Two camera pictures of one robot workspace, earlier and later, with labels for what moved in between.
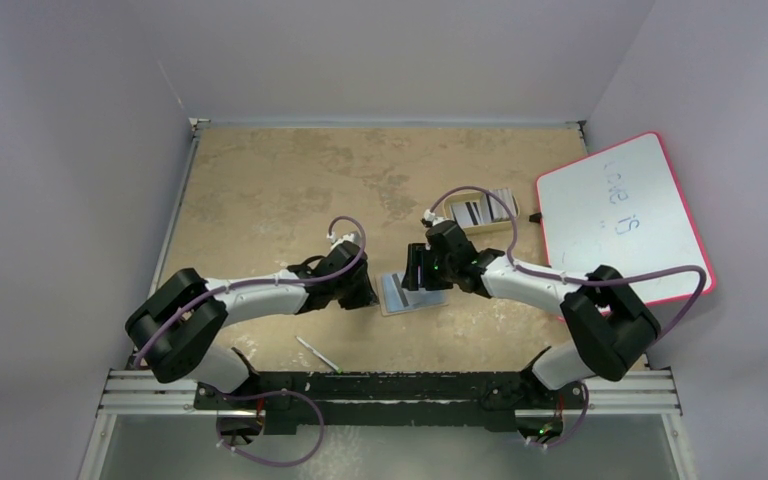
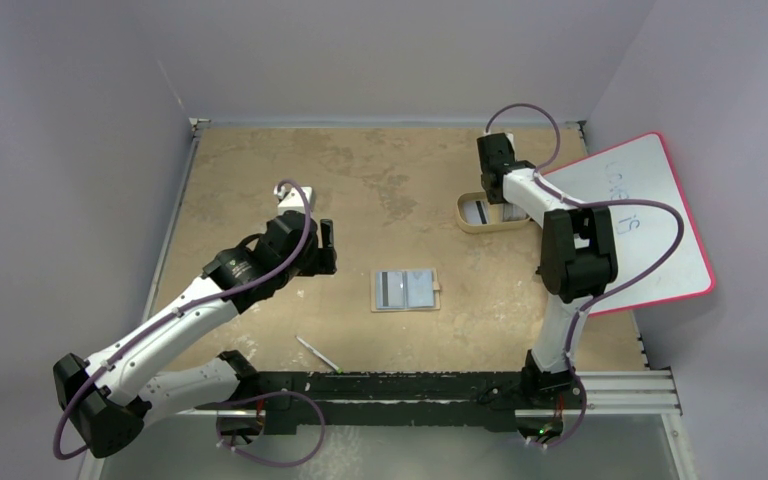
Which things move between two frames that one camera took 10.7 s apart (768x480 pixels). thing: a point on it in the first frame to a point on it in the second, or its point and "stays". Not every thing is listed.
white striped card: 395,298 stays
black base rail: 289,400 stays
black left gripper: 365,296 to 321,262
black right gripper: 420,266 to 490,176
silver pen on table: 338,369 stays
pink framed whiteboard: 622,212 stays
